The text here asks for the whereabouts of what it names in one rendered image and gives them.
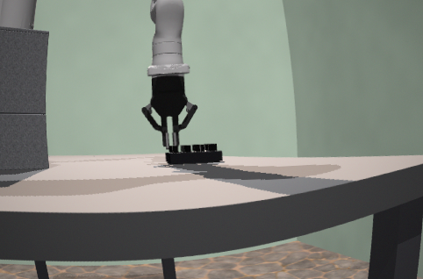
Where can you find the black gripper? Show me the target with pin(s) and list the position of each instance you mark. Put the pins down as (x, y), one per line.
(168, 100)

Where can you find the black knob box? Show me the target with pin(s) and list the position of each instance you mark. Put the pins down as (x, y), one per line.
(173, 157)

